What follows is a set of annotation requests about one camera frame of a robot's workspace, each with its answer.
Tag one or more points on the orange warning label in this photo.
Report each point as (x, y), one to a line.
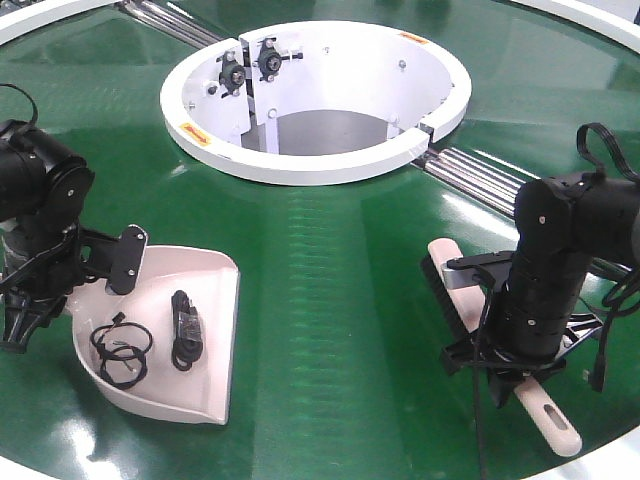
(198, 135)
(413, 37)

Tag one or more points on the left black bearing mount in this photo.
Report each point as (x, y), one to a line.
(232, 75)

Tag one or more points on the white outer rim left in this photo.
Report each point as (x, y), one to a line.
(29, 18)

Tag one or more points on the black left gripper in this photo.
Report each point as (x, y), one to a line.
(35, 291)

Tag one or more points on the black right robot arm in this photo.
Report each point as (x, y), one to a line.
(564, 223)

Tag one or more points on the black bearing mount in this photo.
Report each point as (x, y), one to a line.
(232, 75)
(270, 59)

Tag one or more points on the right black bearing mount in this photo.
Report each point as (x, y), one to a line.
(270, 59)

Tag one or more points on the white rim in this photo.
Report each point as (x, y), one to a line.
(11, 470)
(616, 20)
(29, 18)

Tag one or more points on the white central ring housing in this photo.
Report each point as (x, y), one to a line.
(362, 102)

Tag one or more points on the white outer rim bottom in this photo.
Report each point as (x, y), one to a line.
(11, 470)

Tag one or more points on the white outer rim right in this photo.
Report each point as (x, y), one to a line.
(616, 20)

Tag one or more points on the pink hand brush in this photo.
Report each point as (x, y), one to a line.
(467, 303)

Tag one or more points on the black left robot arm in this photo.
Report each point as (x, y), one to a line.
(43, 188)

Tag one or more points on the orange warning label front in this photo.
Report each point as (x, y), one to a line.
(198, 135)

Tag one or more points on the orange warning label back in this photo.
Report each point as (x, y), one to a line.
(413, 37)

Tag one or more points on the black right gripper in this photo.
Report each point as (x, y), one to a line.
(507, 371)

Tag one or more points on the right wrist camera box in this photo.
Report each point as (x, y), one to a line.
(487, 269)

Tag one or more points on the left steel roller strip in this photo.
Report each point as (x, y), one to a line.
(167, 18)

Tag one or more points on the pink plastic dustpan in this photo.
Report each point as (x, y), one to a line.
(144, 319)

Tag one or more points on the green conveyor belt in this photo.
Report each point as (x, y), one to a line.
(336, 372)

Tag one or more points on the steel roller strip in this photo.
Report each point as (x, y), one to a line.
(167, 18)
(487, 179)

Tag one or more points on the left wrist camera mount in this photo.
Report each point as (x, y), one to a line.
(116, 259)

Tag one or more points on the right steel roller strip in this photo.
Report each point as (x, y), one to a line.
(487, 179)

